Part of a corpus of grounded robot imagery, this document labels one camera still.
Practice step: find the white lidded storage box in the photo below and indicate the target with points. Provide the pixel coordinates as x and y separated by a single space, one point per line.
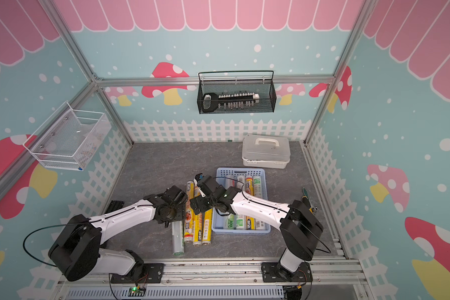
265 151

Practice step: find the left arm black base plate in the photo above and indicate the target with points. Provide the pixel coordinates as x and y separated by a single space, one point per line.
152 272

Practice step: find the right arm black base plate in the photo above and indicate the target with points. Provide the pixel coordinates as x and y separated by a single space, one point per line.
273 272

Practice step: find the yellow red chef wrap roll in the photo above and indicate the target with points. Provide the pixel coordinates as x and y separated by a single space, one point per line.
206 228

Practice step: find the small green circuit board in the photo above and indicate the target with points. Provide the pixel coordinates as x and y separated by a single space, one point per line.
136 292

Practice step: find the aluminium front rail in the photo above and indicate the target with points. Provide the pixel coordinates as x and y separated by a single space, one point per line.
247 271

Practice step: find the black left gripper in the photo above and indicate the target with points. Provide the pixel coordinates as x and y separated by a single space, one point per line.
180 216

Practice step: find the black socket bit holder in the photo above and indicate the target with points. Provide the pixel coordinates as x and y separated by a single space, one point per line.
212 102

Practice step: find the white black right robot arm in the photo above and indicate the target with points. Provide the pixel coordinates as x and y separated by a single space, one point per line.
300 229

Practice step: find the light blue plastic basket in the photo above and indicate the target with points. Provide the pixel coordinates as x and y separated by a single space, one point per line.
218 221

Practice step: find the white wire mesh wall basket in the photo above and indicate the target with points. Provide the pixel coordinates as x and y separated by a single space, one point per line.
69 138

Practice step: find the black wire mesh wall basket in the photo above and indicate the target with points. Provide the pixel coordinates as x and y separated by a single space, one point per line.
235 82

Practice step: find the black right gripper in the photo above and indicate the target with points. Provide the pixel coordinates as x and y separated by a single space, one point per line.
200 207

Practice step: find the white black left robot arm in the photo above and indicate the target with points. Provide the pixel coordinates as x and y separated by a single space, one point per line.
77 251

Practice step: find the black flat tool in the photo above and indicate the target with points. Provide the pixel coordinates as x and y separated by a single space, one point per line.
114 206

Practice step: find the white slotted cable duct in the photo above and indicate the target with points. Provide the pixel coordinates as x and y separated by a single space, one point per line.
179 293

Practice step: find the yellow red plastic wrap roll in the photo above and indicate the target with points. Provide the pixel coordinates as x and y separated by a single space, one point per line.
249 188

